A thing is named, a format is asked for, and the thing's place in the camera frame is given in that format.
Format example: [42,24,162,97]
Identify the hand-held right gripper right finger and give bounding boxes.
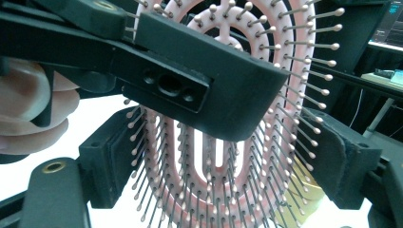
[297,108,383,210]

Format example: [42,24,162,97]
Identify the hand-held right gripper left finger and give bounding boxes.
[79,107,150,208]

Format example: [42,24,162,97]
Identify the pink hairbrush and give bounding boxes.
[125,0,346,228]

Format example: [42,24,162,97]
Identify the computer monitor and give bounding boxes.
[369,0,403,51]

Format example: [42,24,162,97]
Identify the white metal desk frame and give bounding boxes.
[360,71,403,139]

